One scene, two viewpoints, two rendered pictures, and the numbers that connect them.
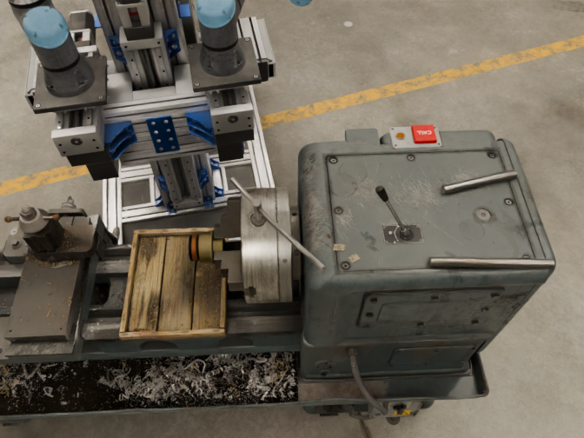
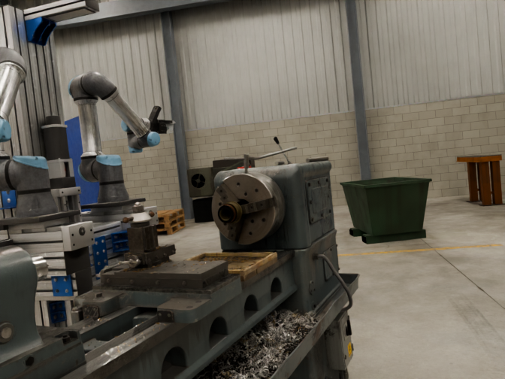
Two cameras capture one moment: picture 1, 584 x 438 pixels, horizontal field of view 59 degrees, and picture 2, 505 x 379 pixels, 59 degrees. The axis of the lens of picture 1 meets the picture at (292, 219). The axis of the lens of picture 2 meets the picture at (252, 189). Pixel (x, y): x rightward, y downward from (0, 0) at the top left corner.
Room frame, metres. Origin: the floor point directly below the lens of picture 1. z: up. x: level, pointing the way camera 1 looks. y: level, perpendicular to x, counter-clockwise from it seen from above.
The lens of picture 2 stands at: (-0.26, 1.80, 1.26)
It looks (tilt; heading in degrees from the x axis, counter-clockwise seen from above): 3 degrees down; 299
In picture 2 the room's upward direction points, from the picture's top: 6 degrees counter-clockwise
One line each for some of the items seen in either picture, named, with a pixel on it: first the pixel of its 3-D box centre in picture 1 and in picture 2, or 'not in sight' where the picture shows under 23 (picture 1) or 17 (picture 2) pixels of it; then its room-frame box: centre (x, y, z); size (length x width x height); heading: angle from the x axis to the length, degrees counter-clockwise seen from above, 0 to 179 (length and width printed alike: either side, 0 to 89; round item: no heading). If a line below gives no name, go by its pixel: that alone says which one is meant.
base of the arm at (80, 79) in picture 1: (64, 69); (35, 201); (1.30, 0.72, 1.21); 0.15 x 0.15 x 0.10
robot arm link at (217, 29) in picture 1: (217, 16); (109, 168); (1.41, 0.23, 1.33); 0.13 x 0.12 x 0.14; 170
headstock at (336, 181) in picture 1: (405, 237); (278, 201); (0.77, -0.32, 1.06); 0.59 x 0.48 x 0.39; 93
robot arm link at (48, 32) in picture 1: (49, 36); (29, 171); (1.31, 0.72, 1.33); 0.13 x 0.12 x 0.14; 32
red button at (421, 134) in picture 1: (423, 135); not in sight; (0.98, -0.36, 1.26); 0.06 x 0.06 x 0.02; 3
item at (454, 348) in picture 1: (375, 323); (289, 317); (0.77, -0.32, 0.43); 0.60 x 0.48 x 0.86; 93
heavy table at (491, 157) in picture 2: not in sight; (479, 178); (0.09, -8.92, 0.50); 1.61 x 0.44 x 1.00; 109
